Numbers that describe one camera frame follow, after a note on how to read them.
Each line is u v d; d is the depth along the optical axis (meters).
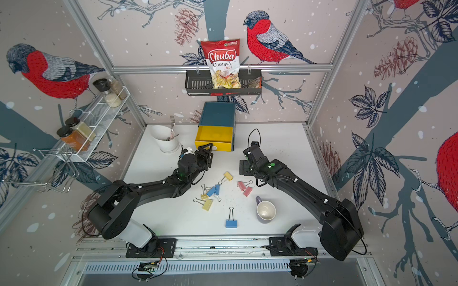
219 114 0.98
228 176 0.95
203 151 0.78
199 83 0.95
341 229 0.40
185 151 0.83
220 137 0.95
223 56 0.81
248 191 0.90
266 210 0.80
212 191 0.90
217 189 0.90
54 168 0.62
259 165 0.61
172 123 1.04
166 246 0.73
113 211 0.44
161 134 1.04
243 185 0.91
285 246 0.66
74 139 0.64
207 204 0.85
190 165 0.66
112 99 0.83
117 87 0.85
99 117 0.82
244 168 0.74
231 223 0.80
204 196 0.88
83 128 0.68
